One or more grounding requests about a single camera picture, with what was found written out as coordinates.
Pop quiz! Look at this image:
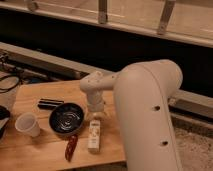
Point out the black bowl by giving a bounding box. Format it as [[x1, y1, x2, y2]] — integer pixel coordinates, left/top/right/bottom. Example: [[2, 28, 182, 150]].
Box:
[[49, 103, 84, 135]]

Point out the translucent plastic cup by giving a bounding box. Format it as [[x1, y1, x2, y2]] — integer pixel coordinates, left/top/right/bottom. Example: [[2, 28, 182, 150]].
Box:
[[15, 113, 40, 137]]

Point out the dark object at left edge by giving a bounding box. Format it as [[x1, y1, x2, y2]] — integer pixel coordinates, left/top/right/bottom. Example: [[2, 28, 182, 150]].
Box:
[[0, 105, 10, 139]]

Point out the clear bottle with white label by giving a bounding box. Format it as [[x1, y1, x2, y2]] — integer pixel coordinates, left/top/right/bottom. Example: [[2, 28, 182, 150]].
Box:
[[88, 119, 101, 153]]

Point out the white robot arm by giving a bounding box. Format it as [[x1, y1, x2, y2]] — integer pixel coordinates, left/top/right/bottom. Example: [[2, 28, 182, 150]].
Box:
[[80, 60, 183, 171]]

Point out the black rectangular case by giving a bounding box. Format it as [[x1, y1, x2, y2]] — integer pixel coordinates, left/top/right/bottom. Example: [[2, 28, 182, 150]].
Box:
[[37, 99, 63, 110]]

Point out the red chili pepper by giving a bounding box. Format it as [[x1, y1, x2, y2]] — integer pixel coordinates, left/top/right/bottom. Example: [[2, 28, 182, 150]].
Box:
[[65, 135, 78, 161]]

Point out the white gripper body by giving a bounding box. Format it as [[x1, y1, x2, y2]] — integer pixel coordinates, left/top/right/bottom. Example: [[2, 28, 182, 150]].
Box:
[[87, 95, 105, 120]]

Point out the black cable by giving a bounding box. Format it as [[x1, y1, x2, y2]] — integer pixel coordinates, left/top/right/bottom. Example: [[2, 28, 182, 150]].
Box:
[[0, 73, 23, 94]]

